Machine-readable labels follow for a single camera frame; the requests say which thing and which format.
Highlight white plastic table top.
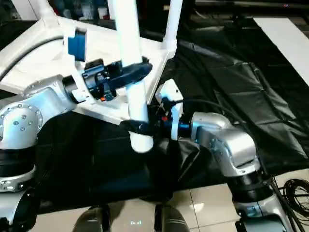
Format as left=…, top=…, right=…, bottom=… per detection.
left=0, top=15, right=179, bottom=127

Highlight white flat board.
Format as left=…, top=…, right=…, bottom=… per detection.
left=252, top=16, right=309, bottom=87

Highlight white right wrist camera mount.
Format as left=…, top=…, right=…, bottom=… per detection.
left=155, top=79, right=184, bottom=142

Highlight white plastic table leg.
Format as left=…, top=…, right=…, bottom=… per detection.
left=161, top=0, right=184, bottom=53
left=36, top=0, right=60, bottom=28
left=107, top=0, right=155, bottom=154

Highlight tangled black floor cables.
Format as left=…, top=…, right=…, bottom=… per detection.
left=275, top=177, right=309, bottom=232

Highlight dark robot right foot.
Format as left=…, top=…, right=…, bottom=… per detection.
left=154, top=204, right=191, bottom=232

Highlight dark robot foot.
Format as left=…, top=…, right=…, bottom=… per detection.
left=75, top=205, right=111, bottom=232
left=154, top=204, right=191, bottom=232

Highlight black cabinet with gold label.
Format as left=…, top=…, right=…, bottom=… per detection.
left=183, top=0, right=309, bottom=18

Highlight white display cabinet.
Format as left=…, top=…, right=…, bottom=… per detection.
left=0, top=0, right=116, bottom=20

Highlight black work mat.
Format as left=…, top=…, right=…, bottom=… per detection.
left=0, top=14, right=309, bottom=215

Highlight black left wrist camera cable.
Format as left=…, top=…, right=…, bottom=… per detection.
left=0, top=33, right=65, bottom=78

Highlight dark robot left foot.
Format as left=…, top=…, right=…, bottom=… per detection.
left=75, top=205, right=111, bottom=232

